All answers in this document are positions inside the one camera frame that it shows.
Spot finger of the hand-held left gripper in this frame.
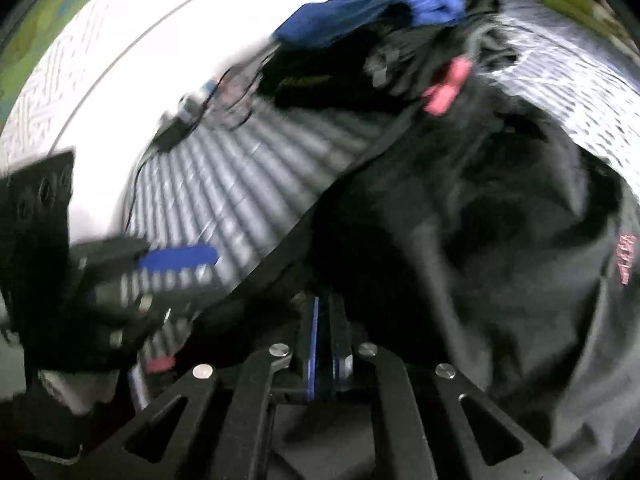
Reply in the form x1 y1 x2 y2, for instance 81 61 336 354
75 237 221 281
95 280 226 357

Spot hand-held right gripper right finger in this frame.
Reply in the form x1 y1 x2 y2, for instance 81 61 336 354
320 296 581 480

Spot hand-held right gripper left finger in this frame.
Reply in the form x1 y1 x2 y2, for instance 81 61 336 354
65 295 320 480

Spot black jacket pink trim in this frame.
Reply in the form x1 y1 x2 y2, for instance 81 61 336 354
190 57 640 480

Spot person's left hand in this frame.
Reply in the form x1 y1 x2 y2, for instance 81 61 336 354
37 367 123 413

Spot black power adapter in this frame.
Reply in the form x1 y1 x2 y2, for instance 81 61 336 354
152 120 193 153

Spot white power strip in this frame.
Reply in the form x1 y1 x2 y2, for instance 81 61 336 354
175 92 211 121

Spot blue garment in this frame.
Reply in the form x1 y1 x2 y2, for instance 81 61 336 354
272 0 468 51

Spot pile of dark clothes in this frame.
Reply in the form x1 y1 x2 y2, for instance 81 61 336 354
260 0 518 108

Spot black adapter cable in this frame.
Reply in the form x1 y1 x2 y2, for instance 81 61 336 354
122 150 161 241

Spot red and black cables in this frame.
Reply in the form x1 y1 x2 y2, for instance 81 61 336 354
200 60 266 131

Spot green map wall poster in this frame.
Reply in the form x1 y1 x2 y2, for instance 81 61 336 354
0 0 146 126

